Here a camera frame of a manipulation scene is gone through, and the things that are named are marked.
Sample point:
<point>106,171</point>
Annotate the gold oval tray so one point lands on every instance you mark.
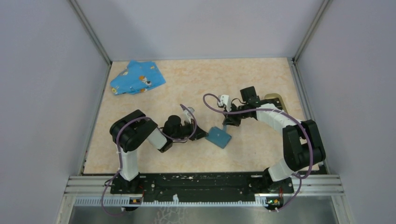
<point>276,95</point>

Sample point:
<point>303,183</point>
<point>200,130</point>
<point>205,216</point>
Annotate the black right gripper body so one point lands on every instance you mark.
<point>234,107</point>

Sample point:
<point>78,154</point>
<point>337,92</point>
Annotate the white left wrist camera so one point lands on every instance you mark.
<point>189,111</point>

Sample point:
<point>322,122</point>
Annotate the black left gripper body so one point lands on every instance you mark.
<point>186,130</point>

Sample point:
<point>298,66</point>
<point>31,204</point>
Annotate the white cable duct strip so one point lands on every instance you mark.
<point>126,201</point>

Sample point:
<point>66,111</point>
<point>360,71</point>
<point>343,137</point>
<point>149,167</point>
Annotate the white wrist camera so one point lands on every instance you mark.
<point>189,111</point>
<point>224,102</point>

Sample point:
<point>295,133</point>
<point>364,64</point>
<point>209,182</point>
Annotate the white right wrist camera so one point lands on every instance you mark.
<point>224,102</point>

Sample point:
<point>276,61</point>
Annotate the left aluminium corner post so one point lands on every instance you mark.
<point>89,30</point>

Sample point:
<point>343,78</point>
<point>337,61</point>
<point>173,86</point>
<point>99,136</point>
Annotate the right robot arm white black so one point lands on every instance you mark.
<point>302,143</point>

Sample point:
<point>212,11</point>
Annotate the aluminium corner post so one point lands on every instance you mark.
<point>89,30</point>
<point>325,4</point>

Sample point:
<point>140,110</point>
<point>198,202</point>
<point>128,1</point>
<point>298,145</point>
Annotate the right aluminium corner post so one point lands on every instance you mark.
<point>325,4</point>

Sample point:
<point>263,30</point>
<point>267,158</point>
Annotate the blue patterned cloth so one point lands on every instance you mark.
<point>137,77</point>

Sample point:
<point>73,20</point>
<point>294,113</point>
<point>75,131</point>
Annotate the aluminium frame rail front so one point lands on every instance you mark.
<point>314,185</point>

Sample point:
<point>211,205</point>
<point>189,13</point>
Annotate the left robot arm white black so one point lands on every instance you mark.
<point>131,131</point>

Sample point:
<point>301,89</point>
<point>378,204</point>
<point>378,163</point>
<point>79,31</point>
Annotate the blue card holder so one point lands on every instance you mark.
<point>218,137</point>

